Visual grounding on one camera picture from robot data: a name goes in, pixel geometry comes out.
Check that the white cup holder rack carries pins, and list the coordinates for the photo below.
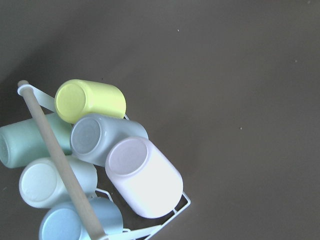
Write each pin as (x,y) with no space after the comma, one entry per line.
(35,99)

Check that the grey cup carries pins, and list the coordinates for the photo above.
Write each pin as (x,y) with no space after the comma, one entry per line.
(93,136)

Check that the pink cup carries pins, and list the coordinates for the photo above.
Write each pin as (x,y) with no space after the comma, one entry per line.
(148,182)

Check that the mint green cup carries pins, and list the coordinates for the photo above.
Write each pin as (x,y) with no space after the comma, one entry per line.
(21,142)

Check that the yellow cup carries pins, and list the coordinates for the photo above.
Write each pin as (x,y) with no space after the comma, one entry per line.
(76,98)

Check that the light blue cup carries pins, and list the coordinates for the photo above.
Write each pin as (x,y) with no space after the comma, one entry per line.
(62,222)

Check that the cream white cup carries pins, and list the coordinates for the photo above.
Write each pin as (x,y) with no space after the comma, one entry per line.
(41,186)

